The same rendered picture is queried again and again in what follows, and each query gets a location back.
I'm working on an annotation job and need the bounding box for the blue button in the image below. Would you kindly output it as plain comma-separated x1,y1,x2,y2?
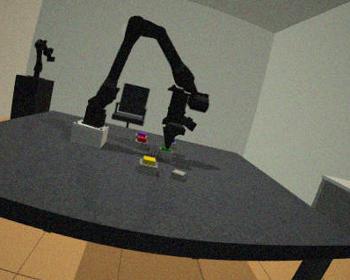
170,139,176,150

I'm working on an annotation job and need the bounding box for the purple button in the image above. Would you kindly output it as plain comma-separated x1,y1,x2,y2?
135,131,147,140

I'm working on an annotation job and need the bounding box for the yellow button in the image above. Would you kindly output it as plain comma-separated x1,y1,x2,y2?
138,156,157,176

